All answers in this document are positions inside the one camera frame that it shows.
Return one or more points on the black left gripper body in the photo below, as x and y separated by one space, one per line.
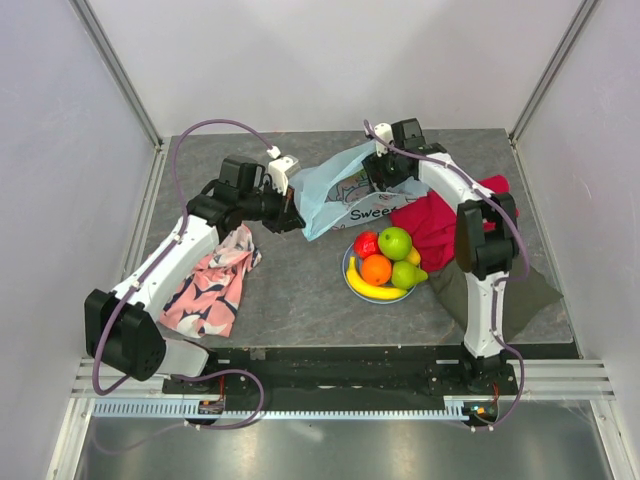
275 207

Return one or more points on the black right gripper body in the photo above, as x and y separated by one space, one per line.
389 167

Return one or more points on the translucent light blue plastic bag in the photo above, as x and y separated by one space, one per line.
338 194

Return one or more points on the green fake lime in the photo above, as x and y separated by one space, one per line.
395 243

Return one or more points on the red fake apple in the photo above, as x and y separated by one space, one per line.
366 244

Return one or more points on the yellow fake mango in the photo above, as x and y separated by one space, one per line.
413 257

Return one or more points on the fake orange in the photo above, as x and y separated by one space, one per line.
376 269

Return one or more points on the green fake pear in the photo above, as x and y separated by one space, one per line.
405 275

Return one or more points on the yellow fake banana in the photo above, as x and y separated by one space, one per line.
374 294

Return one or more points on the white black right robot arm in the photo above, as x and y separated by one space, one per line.
483 337

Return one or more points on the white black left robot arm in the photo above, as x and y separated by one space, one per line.
120 324

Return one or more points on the red cloth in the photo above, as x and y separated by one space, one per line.
435 235

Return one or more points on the light blue plate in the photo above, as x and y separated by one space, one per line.
349 252

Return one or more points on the pink navy patterned cloth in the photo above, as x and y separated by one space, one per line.
207 301

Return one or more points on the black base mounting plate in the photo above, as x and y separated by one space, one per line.
473 369

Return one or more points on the olive green cloth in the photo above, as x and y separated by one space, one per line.
522 300

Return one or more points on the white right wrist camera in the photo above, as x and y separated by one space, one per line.
383 136

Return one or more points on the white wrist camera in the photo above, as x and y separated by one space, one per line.
281 168
383 136

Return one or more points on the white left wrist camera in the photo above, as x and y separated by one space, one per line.
281 168

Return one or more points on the right aluminium corner post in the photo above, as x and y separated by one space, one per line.
560 55

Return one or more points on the aluminium corner post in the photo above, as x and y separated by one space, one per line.
108 54
560 55

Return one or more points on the slotted grey cable duct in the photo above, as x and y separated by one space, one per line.
193 409

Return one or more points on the left aluminium corner post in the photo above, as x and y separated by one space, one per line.
108 54

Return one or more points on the aluminium frame rail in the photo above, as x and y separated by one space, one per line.
533 378

